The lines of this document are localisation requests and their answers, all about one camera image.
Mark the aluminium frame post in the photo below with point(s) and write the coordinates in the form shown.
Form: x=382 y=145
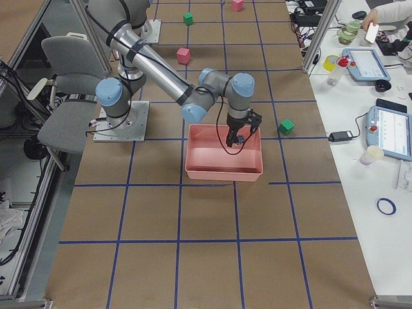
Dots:
x=323 y=26

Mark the teach pendant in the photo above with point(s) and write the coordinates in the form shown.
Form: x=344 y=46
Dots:
x=365 y=65
x=391 y=131

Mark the white smartphone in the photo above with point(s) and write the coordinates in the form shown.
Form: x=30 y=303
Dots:
x=371 y=33

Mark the pink cube centre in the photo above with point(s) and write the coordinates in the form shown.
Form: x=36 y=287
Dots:
x=183 y=55

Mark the green cube near arm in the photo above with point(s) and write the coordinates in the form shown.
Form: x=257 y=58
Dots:
x=188 y=18

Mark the pink cube far side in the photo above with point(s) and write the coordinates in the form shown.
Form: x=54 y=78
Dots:
x=237 y=5

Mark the black power adapter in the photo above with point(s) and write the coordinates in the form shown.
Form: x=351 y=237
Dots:
x=340 y=136

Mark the lower teach pendant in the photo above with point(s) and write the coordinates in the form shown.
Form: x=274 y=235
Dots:
x=391 y=131

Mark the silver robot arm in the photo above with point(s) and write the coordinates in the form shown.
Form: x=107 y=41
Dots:
x=116 y=23

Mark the green cube near bin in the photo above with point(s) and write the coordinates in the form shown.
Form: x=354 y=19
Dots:
x=286 y=127

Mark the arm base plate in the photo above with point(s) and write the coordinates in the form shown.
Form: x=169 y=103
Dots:
x=131 y=127
x=150 y=32

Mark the pink cube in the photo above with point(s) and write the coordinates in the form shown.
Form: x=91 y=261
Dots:
x=183 y=55
x=237 y=5

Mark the blue tape roll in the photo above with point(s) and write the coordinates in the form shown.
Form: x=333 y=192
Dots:
x=386 y=206

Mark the white plastic cup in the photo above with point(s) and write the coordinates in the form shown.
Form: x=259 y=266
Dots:
x=371 y=155

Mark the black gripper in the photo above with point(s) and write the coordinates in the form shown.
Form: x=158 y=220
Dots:
x=233 y=125

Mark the grey office chair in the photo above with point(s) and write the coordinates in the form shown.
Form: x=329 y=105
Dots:
x=77 y=72

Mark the clear plastic bottle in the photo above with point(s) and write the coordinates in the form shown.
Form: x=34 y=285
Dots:
x=337 y=72

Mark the person hand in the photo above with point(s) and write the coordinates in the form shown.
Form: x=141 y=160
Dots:
x=371 y=18

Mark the yellow tape roll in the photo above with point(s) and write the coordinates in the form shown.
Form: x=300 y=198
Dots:
x=330 y=62

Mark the upper teach pendant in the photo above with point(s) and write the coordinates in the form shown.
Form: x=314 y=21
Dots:
x=365 y=65

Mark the pink plastic bin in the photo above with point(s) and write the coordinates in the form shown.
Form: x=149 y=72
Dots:
x=206 y=159

